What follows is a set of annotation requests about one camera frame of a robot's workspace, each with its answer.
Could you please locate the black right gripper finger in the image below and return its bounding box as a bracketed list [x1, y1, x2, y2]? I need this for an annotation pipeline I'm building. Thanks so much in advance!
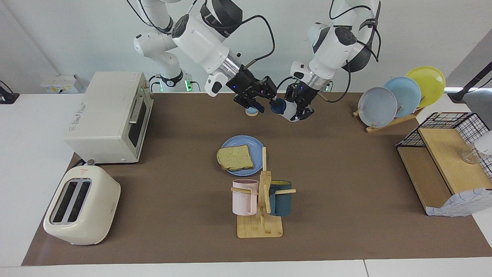
[261, 76, 278, 101]
[234, 94, 265, 113]

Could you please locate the white seasoning bottle blue cap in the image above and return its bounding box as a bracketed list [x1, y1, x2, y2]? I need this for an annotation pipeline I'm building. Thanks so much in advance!
[270, 98, 302, 122]

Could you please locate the toasted bread slice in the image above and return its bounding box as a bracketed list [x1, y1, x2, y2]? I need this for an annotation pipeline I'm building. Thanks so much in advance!
[216, 145, 254, 171]

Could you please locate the blue round plate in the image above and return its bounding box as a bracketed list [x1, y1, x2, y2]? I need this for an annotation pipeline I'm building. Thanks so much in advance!
[219, 135, 266, 176]

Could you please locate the grey-blue plate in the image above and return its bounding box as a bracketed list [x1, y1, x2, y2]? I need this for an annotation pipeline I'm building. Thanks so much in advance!
[358, 87, 398, 128]

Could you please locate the wooden plate rack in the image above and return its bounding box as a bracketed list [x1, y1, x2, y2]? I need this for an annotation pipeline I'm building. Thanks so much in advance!
[353, 106, 425, 133]

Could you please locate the light blue plate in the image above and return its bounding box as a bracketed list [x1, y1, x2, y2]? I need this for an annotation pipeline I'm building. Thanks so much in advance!
[384, 77, 422, 118]

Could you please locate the yellow plate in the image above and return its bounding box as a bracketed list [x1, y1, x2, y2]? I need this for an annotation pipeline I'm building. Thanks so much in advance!
[406, 66, 446, 108]

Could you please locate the dark teal mug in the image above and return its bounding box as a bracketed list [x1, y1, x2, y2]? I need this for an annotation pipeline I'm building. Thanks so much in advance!
[268, 180, 293, 217]

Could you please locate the pink ribbed mug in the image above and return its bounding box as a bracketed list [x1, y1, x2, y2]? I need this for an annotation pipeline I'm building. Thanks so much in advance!
[232, 179, 259, 216]

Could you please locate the brown table mat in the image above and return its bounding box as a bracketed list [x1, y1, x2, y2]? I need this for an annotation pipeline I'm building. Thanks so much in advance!
[21, 92, 492, 267]

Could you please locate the wooden mug tree stand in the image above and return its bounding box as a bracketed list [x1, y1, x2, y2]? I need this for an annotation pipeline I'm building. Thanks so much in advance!
[231, 147, 297, 239]

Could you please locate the white toaster oven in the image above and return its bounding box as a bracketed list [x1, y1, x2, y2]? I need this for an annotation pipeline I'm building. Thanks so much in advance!
[63, 71, 154, 164]

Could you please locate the clear glass cup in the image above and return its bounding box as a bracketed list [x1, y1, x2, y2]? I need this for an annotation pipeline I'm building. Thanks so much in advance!
[460, 131, 492, 165]

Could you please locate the grey rounded object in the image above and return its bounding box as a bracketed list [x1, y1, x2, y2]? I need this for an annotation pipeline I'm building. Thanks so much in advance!
[463, 89, 492, 127]

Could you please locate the white power socket box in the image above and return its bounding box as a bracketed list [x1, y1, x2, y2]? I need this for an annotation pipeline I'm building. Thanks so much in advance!
[40, 74, 83, 93]

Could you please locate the cream two-slot toaster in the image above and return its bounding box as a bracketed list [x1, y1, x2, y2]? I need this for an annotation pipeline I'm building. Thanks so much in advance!
[43, 162, 121, 246]

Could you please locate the black clamp block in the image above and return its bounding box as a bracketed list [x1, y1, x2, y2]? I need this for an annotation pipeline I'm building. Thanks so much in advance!
[0, 80, 20, 105]

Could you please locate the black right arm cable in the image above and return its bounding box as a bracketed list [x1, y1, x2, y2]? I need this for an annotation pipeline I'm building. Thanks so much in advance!
[240, 15, 276, 72]

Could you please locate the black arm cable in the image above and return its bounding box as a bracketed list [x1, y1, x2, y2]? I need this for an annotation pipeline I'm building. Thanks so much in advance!
[319, 0, 382, 103]
[240, 15, 276, 72]

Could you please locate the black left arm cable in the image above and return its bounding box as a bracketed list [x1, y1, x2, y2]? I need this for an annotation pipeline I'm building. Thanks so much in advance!
[319, 0, 382, 103]

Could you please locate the wooden shelf with wire basket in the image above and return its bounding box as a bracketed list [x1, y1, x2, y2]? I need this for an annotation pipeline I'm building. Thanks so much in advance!
[396, 112, 492, 216]

